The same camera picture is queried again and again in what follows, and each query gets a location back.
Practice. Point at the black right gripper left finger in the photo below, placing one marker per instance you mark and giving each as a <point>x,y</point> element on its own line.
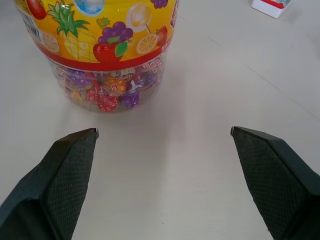
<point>62,180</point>

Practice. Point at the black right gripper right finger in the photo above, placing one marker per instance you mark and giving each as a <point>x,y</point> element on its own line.
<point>272,180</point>

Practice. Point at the red candy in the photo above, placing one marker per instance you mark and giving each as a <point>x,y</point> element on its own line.
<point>108,103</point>

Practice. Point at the purple candy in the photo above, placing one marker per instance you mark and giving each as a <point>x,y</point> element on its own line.
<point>130,98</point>

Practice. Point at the orange candy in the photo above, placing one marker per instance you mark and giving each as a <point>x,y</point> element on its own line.
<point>115,84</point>

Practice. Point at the clear lollipop jar fruit label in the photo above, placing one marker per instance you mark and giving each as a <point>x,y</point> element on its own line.
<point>100,50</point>

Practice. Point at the white red box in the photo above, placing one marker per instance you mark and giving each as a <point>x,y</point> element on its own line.
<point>271,6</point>

